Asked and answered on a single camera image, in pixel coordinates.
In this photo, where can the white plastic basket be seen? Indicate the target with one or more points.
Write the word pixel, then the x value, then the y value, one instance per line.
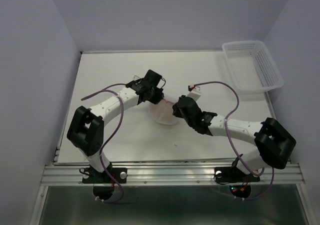
pixel 252 67

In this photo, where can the aluminium frame rail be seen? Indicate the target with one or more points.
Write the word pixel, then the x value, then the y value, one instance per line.
pixel 170 169

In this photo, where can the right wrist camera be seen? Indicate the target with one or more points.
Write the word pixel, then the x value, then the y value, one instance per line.
pixel 194 92

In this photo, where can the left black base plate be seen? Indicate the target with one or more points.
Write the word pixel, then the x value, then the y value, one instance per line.
pixel 91 176

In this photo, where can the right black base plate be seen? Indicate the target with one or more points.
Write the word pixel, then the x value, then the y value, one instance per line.
pixel 232 175

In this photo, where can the beige bra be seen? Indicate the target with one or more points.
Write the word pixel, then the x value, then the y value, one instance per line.
pixel 163 113

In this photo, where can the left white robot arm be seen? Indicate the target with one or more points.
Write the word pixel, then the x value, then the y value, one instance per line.
pixel 86 130

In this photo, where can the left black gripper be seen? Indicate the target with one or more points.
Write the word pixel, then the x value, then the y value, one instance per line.
pixel 159 96

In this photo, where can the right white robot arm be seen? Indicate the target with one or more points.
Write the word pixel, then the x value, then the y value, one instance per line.
pixel 274 144

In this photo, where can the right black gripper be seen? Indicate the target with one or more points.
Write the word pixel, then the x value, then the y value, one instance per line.
pixel 176 112

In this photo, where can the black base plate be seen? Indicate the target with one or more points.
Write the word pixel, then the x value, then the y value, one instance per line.
pixel 91 176
pixel 232 175

